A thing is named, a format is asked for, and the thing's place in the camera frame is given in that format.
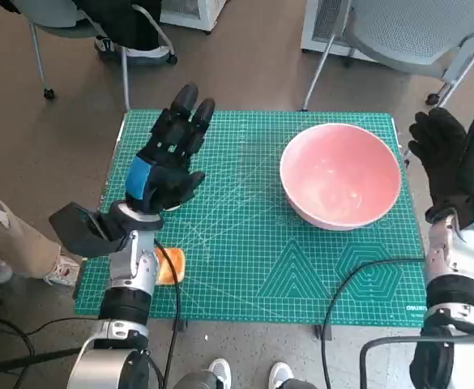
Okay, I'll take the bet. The grey mesh chair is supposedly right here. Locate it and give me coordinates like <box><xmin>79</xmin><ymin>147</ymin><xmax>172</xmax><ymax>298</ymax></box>
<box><xmin>300</xmin><ymin>0</ymin><xmax>474</xmax><ymax>111</ymax></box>

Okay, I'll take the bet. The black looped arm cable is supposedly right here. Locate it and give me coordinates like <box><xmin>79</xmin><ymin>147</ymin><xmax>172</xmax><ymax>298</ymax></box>
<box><xmin>359</xmin><ymin>334</ymin><xmax>474</xmax><ymax>389</ymax></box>

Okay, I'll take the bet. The pink bowl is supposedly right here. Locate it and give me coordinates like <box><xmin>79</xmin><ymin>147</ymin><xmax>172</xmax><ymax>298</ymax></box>
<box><xmin>280</xmin><ymin>123</ymin><xmax>403</xmax><ymax>232</ymax></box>

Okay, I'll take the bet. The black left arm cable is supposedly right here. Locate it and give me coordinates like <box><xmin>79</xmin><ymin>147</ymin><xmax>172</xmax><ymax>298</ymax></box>
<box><xmin>153</xmin><ymin>238</ymin><xmax>181</xmax><ymax>389</ymax></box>

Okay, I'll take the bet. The green cutting mat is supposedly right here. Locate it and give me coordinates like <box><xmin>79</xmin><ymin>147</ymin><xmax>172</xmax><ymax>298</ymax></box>
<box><xmin>75</xmin><ymin>109</ymin><xmax>429</xmax><ymax>327</ymax></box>

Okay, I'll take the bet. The person in white shoes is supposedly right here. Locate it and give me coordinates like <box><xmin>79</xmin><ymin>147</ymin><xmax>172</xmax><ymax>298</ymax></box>
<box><xmin>173</xmin><ymin>357</ymin><xmax>318</xmax><ymax>389</ymax></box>

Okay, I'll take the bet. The white cabinet with vent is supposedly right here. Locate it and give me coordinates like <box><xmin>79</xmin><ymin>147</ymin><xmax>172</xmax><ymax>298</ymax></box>
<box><xmin>300</xmin><ymin>0</ymin><xmax>379</xmax><ymax>62</ymax></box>

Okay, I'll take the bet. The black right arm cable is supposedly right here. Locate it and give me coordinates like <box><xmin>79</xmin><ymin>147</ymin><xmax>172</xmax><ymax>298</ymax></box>
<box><xmin>320</xmin><ymin>258</ymin><xmax>427</xmax><ymax>389</ymax></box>

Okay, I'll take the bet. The seated person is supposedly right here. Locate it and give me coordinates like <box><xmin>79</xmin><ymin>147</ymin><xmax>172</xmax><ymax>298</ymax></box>
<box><xmin>70</xmin><ymin>0</ymin><xmax>171</xmax><ymax>62</ymax></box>

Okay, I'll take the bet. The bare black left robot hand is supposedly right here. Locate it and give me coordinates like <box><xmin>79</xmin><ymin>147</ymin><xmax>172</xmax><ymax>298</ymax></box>
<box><xmin>125</xmin><ymin>83</ymin><xmax>216</xmax><ymax>214</ymax></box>

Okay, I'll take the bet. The grey chair with castors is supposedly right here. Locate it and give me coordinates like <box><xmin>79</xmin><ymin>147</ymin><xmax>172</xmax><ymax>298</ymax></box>
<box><xmin>28</xmin><ymin>0</ymin><xmax>179</xmax><ymax>111</ymax></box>

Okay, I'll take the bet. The thick black floor strap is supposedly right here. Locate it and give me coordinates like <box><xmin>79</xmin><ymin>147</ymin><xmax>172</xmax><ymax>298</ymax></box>
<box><xmin>0</xmin><ymin>348</ymin><xmax>83</xmax><ymax>376</ymax></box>

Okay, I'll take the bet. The rectangular toy bread slice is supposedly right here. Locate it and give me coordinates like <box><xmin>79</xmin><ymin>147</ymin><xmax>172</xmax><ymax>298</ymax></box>
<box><xmin>155</xmin><ymin>246</ymin><xmax>187</xmax><ymax>286</ymax></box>

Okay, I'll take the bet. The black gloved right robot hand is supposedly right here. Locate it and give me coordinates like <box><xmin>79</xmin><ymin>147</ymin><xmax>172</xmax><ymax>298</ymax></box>
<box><xmin>407</xmin><ymin>107</ymin><xmax>474</xmax><ymax>216</ymax></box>

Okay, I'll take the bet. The thin black floor cable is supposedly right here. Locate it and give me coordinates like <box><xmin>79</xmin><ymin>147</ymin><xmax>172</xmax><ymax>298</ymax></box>
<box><xmin>0</xmin><ymin>317</ymin><xmax>96</xmax><ymax>365</ymax></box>

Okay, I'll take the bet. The small white cabinet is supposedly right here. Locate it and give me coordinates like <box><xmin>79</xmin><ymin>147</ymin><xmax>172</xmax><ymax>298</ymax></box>
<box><xmin>159</xmin><ymin>0</ymin><xmax>225</xmax><ymax>36</ymax></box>

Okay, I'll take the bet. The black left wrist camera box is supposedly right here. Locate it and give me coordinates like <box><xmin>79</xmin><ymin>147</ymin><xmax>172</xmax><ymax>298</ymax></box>
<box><xmin>49</xmin><ymin>201</ymin><xmax>132</xmax><ymax>259</ymax></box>

